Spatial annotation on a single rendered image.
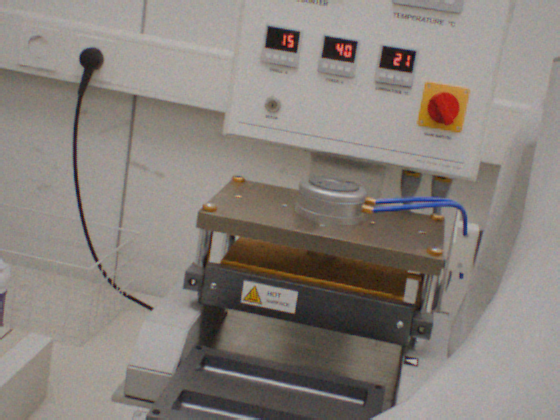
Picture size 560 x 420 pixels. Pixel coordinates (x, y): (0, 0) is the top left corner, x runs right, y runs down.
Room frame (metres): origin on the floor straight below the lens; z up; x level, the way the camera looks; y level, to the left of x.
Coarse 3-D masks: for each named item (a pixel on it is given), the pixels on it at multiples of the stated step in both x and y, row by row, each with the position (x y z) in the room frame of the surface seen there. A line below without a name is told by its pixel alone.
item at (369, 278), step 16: (240, 240) 1.12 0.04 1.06; (256, 240) 1.13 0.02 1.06; (224, 256) 1.05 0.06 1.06; (240, 256) 1.06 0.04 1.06; (256, 256) 1.07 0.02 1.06; (272, 256) 1.08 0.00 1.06; (288, 256) 1.09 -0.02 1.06; (304, 256) 1.10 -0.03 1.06; (320, 256) 1.09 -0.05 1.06; (336, 256) 1.11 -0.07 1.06; (272, 272) 1.03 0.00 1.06; (288, 272) 1.03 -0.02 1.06; (304, 272) 1.04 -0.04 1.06; (320, 272) 1.05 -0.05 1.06; (336, 272) 1.06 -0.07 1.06; (352, 272) 1.07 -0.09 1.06; (368, 272) 1.08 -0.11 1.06; (384, 272) 1.09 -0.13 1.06; (400, 272) 1.10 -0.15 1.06; (352, 288) 1.02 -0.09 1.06; (368, 288) 1.02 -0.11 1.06; (384, 288) 1.03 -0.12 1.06; (400, 288) 1.04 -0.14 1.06
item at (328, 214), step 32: (224, 192) 1.13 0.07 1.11; (256, 192) 1.16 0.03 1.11; (288, 192) 1.18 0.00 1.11; (320, 192) 1.07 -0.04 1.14; (352, 192) 1.09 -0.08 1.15; (224, 224) 1.03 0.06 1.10; (256, 224) 1.03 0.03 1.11; (288, 224) 1.04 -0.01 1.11; (320, 224) 1.06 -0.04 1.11; (352, 224) 1.08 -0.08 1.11; (384, 224) 1.11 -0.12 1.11; (416, 224) 1.13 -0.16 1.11; (352, 256) 1.02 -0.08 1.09; (384, 256) 1.01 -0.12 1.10; (416, 256) 1.01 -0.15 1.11
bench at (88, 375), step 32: (96, 288) 1.68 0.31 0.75; (32, 320) 1.50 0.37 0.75; (96, 320) 1.54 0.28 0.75; (128, 320) 1.56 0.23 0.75; (64, 352) 1.40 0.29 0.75; (96, 352) 1.42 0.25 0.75; (128, 352) 1.44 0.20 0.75; (64, 384) 1.30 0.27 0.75; (96, 384) 1.31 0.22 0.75; (32, 416) 1.20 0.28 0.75; (64, 416) 1.21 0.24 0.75; (96, 416) 1.22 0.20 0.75
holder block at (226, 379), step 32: (192, 352) 0.93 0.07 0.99; (224, 352) 0.94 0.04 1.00; (192, 384) 0.86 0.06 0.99; (224, 384) 0.87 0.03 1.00; (256, 384) 0.88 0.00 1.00; (288, 384) 0.92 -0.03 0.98; (320, 384) 0.91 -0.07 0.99; (352, 384) 0.91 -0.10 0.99; (160, 416) 0.79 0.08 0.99; (192, 416) 0.79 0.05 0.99; (224, 416) 0.83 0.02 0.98; (256, 416) 0.83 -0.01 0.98; (288, 416) 0.83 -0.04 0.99; (320, 416) 0.83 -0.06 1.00; (352, 416) 0.84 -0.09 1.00
